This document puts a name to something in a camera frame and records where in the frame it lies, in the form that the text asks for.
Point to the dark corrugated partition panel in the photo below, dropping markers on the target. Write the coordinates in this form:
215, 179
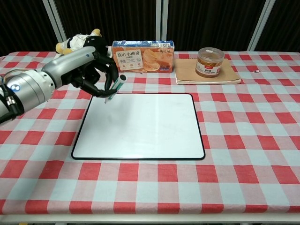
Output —
21, 23
105, 18
211, 21
286, 23

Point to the grey partition post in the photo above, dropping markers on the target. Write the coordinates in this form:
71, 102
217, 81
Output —
261, 23
54, 14
158, 21

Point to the black white plush toy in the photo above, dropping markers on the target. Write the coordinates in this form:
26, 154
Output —
72, 42

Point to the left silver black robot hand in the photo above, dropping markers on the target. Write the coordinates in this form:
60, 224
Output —
70, 62

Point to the orange blue cookie box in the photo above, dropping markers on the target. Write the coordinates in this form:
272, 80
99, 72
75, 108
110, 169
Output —
143, 58

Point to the brown paper notebook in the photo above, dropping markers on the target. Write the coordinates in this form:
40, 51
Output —
185, 75

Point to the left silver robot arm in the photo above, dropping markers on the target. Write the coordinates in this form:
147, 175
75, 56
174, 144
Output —
25, 91

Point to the clear plastic snack jar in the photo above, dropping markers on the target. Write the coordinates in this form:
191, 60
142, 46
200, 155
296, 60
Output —
209, 63

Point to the red white checkered tablecloth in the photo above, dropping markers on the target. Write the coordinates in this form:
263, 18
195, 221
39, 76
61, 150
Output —
234, 140

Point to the white drawing board black rim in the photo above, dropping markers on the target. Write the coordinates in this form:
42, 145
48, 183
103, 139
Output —
140, 126

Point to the small white red scrap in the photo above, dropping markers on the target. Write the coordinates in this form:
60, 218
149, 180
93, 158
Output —
256, 70

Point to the green white marker pen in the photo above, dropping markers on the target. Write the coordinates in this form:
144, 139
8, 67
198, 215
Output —
120, 80

